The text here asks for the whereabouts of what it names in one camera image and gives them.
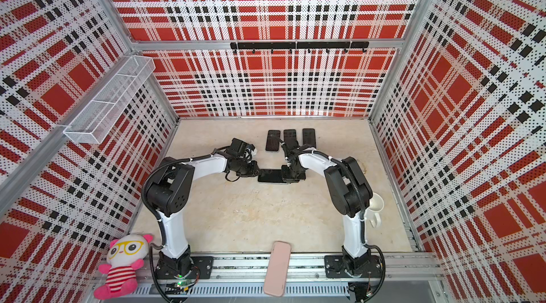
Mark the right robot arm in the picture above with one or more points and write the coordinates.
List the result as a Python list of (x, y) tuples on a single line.
[(348, 188)]

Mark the black hook rail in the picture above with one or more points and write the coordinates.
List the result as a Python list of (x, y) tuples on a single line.
[(343, 45)]

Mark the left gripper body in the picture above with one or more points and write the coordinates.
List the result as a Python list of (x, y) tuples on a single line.
[(246, 169)]

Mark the pink phone case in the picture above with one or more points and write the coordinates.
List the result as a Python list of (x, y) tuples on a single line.
[(277, 269)]

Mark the white cup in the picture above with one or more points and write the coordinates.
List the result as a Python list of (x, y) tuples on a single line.
[(372, 213)]

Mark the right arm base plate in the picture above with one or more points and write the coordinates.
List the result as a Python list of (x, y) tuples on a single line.
[(344, 266)]

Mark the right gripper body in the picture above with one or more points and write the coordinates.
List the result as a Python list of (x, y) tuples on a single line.
[(291, 175)]

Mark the white wire basket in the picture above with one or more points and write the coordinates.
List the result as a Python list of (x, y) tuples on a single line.
[(95, 121)]

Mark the black phone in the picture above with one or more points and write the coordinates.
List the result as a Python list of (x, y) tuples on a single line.
[(309, 137), (273, 141), (271, 176), (290, 139)]

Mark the pink plush toy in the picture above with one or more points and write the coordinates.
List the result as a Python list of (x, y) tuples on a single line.
[(125, 256)]

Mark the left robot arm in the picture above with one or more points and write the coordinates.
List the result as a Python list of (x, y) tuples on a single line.
[(167, 190)]

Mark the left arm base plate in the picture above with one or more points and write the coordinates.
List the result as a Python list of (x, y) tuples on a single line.
[(185, 267)]

